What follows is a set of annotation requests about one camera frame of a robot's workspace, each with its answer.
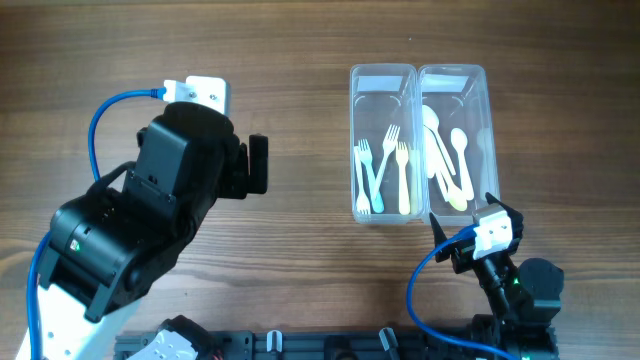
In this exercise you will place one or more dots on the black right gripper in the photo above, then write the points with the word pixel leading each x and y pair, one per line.
pixel 462 255

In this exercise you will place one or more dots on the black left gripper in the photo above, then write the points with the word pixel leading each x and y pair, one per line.
pixel 234 180

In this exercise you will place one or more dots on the yellow plastic spoon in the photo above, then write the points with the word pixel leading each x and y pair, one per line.
pixel 454 195

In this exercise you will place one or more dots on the clear plastic container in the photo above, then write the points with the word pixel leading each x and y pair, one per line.
pixel 381 95
pixel 459 95

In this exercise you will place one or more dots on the thick white plastic spoon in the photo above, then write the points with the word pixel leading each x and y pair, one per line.
pixel 459 142

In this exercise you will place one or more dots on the light blue plastic fork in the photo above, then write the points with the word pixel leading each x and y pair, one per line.
pixel 366 158

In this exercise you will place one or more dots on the yellow plastic fork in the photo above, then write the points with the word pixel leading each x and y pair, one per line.
pixel 402 159

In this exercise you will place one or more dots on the short white plastic fork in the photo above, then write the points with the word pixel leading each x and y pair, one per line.
pixel 362 202

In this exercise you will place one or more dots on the long white plastic fork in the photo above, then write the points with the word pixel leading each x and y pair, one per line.
pixel 389 144

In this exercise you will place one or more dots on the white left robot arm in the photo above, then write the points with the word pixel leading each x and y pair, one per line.
pixel 106 248

